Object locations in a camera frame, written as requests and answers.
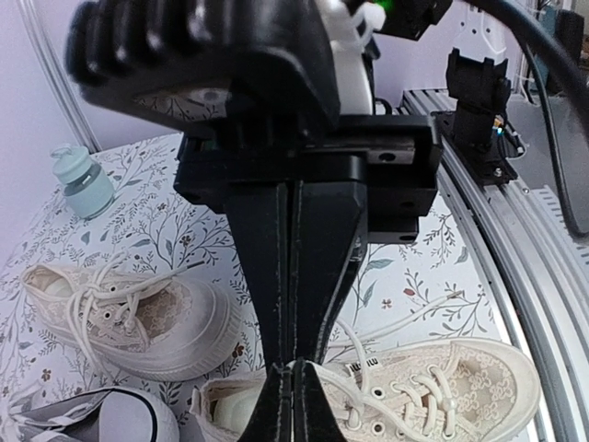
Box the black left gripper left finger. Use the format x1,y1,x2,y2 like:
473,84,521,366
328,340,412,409
238,364,293,442

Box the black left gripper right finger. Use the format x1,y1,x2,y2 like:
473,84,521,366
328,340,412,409
293,358,346,442

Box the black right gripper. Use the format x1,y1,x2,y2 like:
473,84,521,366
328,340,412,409
174,114,443,367

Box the beige sneaker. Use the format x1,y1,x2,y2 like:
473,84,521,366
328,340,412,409
189,290,543,442
21,252,241,382

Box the grey sneaker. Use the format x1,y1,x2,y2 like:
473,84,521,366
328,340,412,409
1,382,180,441

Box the floral patterned table mat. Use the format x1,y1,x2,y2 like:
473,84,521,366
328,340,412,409
1,134,510,441

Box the aluminium front rail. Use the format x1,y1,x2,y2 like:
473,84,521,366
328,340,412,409
399,87,589,442

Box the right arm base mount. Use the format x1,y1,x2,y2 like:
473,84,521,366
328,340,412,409
432,48,517,186

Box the right aluminium frame post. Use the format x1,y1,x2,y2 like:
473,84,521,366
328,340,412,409
16,0,101,154

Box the black right camera cable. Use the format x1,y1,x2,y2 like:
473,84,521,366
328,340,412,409
459,0,589,239

